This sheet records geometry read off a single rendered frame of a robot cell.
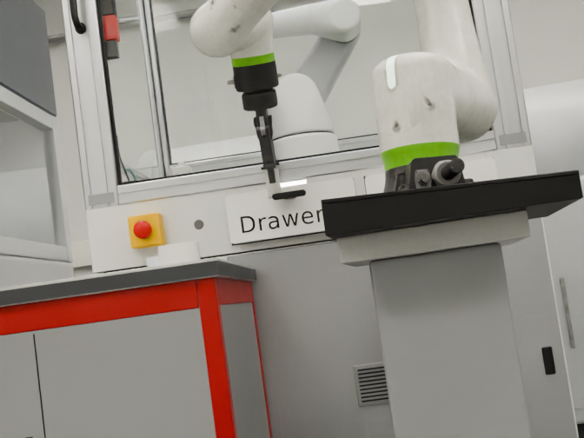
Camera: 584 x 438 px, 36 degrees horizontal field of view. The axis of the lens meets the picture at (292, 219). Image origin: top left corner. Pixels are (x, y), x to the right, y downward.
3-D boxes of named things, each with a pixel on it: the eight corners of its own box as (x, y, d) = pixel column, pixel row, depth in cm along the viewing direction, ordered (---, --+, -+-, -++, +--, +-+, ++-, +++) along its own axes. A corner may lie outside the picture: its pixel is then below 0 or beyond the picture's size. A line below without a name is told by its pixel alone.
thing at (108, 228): (542, 209, 198) (532, 144, 199) (92, 273, 203) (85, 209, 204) (479, 235, 292) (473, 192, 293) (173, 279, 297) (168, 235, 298)
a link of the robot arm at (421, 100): (482, 165, 149) (469, 55, 151) (436, 157, 137) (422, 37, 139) (415, 179, 157) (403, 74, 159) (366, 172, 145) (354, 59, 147)
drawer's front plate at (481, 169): (502, 205, 196) (494, 156, 197) (371, 224, 198) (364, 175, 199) (501, 206, 198) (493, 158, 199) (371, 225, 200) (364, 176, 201)
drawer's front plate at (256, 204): (360, 225, 196) (353, 176, 197) (230, 244, 198) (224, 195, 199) (360, 226, 198) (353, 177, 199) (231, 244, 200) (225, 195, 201)
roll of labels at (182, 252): (203, 263, 153) (200, 240, 154) (162, 268, 151) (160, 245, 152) (197, 266, 160) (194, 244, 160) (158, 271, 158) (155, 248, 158)
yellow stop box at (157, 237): (162, 243, 197) (157, 211, 198) (129, 248, 197) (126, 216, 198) (166, 245, 202) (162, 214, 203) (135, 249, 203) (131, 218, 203)
